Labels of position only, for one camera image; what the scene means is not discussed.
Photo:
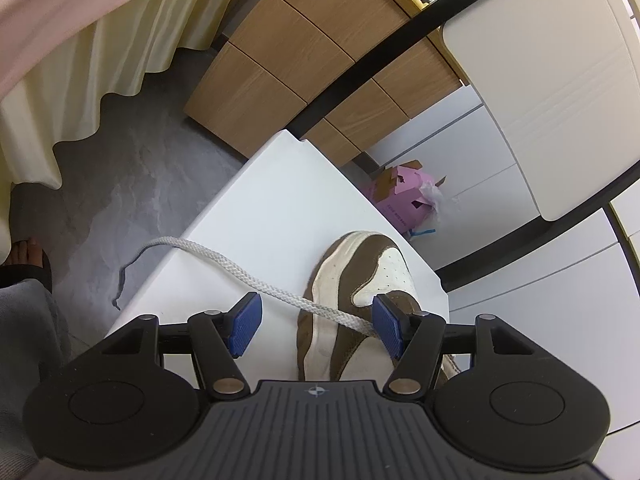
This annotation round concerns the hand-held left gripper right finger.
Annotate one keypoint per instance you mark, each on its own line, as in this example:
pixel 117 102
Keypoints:
pixel 387 327

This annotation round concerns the white shoelace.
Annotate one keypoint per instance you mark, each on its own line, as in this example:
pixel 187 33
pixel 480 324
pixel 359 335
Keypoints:
pixel 225 262

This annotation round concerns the black curved wall trim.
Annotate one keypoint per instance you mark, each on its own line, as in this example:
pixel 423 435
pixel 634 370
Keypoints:
pixel 620 232

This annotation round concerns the person's grey trousers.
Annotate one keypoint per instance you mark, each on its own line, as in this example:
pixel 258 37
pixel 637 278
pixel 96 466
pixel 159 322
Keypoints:
pixel 30 370

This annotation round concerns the white crumpled plastic bag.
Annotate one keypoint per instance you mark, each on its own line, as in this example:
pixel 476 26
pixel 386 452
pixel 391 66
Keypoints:
pixel 440 205

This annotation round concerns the white chair with black frame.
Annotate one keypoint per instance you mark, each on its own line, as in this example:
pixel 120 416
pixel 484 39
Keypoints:
pixel 260 200

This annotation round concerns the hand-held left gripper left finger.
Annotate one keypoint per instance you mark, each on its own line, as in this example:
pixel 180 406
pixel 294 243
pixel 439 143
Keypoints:
pixel 245 322

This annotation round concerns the blue ribbon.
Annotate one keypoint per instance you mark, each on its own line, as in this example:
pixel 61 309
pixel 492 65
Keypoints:
pixel 422 233

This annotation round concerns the brown and white sneaker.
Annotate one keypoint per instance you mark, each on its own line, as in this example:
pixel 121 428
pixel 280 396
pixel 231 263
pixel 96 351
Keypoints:
pixel 350 260

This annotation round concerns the person's foot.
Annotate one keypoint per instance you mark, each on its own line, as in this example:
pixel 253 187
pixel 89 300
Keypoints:
pixel 25 252

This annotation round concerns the wooden bedside cabinet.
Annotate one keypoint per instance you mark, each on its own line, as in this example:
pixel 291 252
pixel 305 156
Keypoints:
pixel 280 35

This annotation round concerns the pink cardboard box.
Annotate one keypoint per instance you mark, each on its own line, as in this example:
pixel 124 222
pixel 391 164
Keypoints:
pixel 395 200

